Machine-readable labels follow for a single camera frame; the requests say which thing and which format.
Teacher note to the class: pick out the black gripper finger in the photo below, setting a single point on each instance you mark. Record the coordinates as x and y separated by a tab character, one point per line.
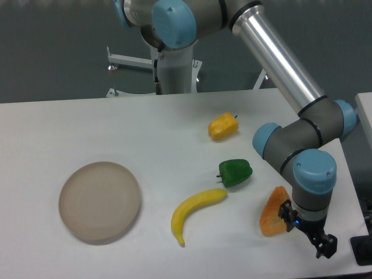
288	215
325	244

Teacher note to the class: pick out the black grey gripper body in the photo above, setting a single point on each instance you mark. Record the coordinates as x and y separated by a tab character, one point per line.
310	222

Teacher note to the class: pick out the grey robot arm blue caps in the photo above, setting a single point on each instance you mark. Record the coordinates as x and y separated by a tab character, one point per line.
293	151

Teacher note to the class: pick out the green toy bell pepper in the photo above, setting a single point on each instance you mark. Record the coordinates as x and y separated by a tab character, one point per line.
234	171

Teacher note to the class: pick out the yellow toy bell pepper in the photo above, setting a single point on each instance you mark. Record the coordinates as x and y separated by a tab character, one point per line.
223	126

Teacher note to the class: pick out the orange toy fruit slice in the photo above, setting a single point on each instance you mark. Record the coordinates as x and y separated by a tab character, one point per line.
270	223

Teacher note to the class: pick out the black device at right edge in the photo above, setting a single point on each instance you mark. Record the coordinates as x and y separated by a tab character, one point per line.
361	246

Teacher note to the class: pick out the yellow toy banana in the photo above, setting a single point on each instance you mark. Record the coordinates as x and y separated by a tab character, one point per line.
191	205

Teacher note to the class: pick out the white side table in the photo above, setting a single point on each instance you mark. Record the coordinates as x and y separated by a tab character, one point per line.
363	101

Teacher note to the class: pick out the beige round plate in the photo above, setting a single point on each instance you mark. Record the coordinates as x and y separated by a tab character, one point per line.
100	202

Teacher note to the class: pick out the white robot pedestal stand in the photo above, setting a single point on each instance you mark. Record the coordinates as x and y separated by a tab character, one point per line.
175	72

